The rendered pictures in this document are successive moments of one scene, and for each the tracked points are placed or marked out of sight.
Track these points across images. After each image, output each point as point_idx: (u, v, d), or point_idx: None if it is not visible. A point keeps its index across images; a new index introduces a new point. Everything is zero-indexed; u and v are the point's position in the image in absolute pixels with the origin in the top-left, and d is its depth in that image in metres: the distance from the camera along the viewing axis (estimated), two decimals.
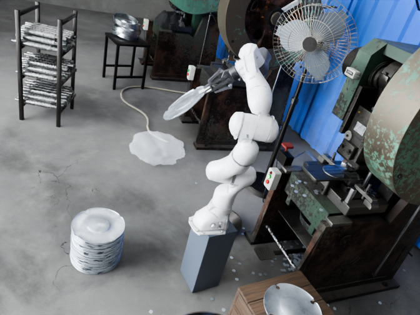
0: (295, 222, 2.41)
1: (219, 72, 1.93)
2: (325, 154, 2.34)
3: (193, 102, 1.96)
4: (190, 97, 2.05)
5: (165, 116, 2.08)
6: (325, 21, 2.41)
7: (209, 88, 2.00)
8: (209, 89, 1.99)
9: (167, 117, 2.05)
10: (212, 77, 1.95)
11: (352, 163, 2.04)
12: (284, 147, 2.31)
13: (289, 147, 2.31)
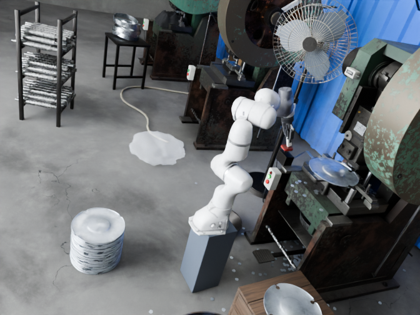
0: (295, 222, 2.41)
1: (294, 129, 2.21)
2: (325, 154, 2.34)
3: (314, 166, 2.11)
4: (331, 173, 2.07)
5: (340, 164, 2.21)
6: (325, 21, 2.41)
7: (287, 138, 2.30)
8: (288, 139, 2.30)
9: (334, 162, 2.22)
10: (294, 134, 2.24)
11: (352, 163, 2.04)
12: (284, 149, 2.31)
13: (289, 149, 2.31)
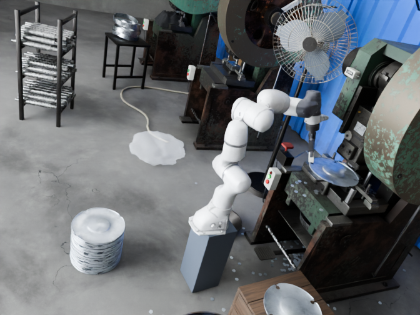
0: (295, 222, 2.41)
1: (313, 140, 2.03)
2: (325, 154, 2.34)
3: (349, 182, 2.05)
4: (340, 170, 2.12)
5: (312, 169, 2.07)
6: (325, 21, 2.41)
7: (310, 152, 2.11)
8: (311, 152, 2.11)
9: (317, 173, 2.05)
10: (313, 147, 2.05)
11: (352, 163, 2.04)
12: (284, 147, 2.31)
13: (289, 147, 2.31)
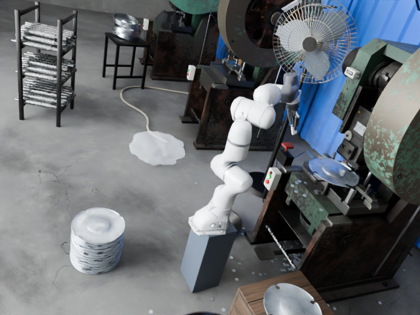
0: (295, 222, 2.41)
1: (299, 116, 2.17)
2: (325, 154, 2.34)
3: (329, 162, 2.20)
4: (326, 167, 2.12)
5: (355, 182, 2.06)
6: (325, 21, 2.41)
7: (292, 126, 2.26)
8: (293, 126, 2.26)
9: (354, 179, 2.09)
10: (299, 122, 2.19)
11: (352, 163, 2.04)
12: (284, 147, 2.31)
13: (289, 147, 2.31)
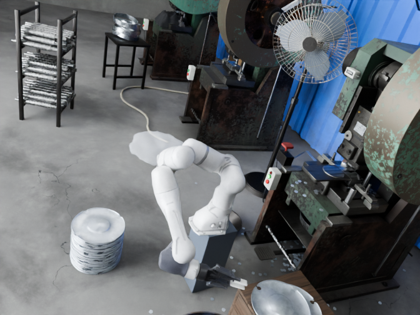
0: (295, 222, 2.41)
1: (219, 266, 1.67)
2: (325, 154, 2.34)
3: (299, 300, 1.80)
4: (280, 296, 1.79)
5: None
6: (325, 21, 2.41)
7: (232, 284, 1.69)
8: (233, 283, 1.70)
9: None
10: (227, 269, 1.67)
11: (352, 163, 2.04)
12: (284, 147, 2.31)
13: (289, 147, 2.31)
